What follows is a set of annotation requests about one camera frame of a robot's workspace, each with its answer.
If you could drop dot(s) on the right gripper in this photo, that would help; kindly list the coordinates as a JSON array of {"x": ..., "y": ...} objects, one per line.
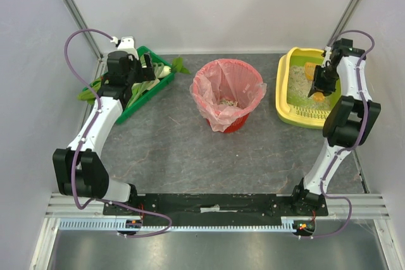
[{"x": 321, "y": 85}]

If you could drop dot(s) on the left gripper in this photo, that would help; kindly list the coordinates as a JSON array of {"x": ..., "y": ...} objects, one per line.
[{"x": 141, "y": 69}]

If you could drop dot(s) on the orange litter scoop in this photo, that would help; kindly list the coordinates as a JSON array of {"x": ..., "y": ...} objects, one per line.
[{"x": 309, "y": 69}]

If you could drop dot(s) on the red mesh waste basket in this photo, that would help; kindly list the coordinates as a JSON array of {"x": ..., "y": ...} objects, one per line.
[{"x": 228, "y": 124}]

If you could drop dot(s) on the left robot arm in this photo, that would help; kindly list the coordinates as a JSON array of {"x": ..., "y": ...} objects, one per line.
[{"x": 78, "y": 168}]

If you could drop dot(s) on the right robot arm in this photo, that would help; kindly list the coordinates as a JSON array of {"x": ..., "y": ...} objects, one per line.
[{"x": 345, "y": 128}]

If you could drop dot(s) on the cat litter granules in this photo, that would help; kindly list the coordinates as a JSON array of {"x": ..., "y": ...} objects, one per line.
[{"x": 298, "y": 87}]

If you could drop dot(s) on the yellow green litter box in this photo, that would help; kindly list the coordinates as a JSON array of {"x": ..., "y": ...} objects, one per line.
[{"x": 295, "y": 115}]

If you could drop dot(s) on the green plastic tray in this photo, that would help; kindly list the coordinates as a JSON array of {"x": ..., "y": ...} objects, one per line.
[{"x": 147, "y": 95}]

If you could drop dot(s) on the green long beans bundle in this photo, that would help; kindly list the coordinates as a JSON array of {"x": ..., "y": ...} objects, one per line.
[{"x": 139, "y": 88}]

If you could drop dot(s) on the white radish with leaves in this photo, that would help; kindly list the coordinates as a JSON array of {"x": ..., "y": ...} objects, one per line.
[{"x": 177, "y": 66}]

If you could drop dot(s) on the green leafy vegetable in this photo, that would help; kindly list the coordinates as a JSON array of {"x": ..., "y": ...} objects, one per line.
[{"x": 87, "y": 95}]

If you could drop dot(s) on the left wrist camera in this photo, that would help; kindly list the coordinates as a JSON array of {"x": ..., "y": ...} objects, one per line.
[{"x": 126, "y": 44}]

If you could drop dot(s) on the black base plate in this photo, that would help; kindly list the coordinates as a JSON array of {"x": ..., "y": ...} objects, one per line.
[{"x": 228, "y": 209}]

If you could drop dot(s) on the slotted cable duct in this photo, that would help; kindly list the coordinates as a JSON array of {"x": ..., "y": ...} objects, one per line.
[{"x": 131, "y": 225}]

